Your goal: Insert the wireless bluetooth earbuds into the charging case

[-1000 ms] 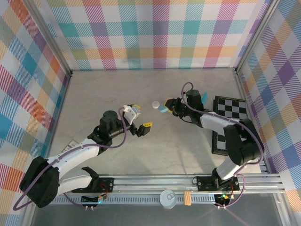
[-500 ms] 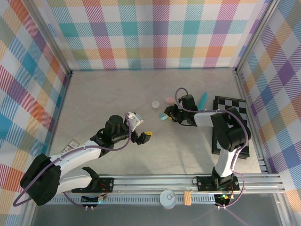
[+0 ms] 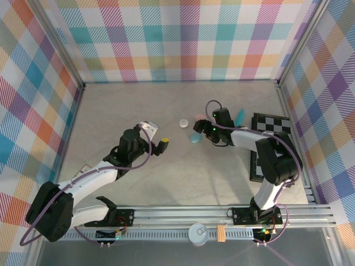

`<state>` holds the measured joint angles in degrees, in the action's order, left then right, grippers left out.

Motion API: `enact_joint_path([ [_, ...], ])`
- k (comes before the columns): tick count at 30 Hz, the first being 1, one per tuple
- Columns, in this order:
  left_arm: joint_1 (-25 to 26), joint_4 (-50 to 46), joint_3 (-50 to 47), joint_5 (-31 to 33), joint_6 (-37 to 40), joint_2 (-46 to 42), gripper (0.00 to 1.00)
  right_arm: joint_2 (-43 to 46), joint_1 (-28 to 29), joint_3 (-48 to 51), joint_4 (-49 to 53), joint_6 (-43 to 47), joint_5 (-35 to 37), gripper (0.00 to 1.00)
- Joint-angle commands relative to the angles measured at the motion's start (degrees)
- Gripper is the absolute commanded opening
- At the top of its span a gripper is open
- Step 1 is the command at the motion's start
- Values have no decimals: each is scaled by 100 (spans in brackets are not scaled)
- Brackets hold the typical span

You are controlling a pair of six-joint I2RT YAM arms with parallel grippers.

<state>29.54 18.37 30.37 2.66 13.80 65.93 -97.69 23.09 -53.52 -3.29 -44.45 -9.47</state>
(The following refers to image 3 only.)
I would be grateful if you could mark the pink earbud charging case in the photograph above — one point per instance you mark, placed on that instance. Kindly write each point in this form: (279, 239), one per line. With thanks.
(199, 116)

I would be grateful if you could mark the blue earbud charging case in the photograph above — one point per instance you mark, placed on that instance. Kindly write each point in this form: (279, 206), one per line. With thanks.
(195, 138)

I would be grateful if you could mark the white earbud charging case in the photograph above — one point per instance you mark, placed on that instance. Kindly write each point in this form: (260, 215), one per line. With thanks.
(183, 123)

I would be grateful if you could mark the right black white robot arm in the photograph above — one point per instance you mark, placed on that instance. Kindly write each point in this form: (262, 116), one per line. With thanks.
(277, 160)

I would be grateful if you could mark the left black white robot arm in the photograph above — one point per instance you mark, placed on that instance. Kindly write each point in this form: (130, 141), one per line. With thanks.
(88, 177)

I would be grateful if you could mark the teal elongated silicone object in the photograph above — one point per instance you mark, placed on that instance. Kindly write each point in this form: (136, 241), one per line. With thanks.
(240, 116)

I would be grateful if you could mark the black white checkerboard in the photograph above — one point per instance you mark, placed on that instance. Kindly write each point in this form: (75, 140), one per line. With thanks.
(266, 122)

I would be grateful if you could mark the black controller board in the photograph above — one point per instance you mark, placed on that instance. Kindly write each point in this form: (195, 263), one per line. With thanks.
(262, 234)
(105, 235)

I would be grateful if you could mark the silver tin can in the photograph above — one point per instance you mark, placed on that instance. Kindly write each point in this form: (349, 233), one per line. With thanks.
(198, 234)

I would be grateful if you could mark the tan cork block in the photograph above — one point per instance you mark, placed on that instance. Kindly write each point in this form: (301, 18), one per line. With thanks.
(220, 233)

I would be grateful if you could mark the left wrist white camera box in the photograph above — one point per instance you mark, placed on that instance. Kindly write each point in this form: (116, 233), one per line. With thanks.
(151, 128)

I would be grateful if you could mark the aluminium frame rail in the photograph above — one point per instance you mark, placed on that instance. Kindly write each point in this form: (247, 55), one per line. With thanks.
(311, 194)
(74, 119)

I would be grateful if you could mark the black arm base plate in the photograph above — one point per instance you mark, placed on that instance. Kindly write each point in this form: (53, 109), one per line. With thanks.
(124, 216)
(241, 214)

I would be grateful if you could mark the wide aluminium mounting rail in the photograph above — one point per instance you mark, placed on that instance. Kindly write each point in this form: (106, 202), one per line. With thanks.
(180, 216)

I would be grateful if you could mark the aluminium frame post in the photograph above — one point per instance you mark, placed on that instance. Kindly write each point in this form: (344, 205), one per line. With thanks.
(59, 44)
(303, 41)

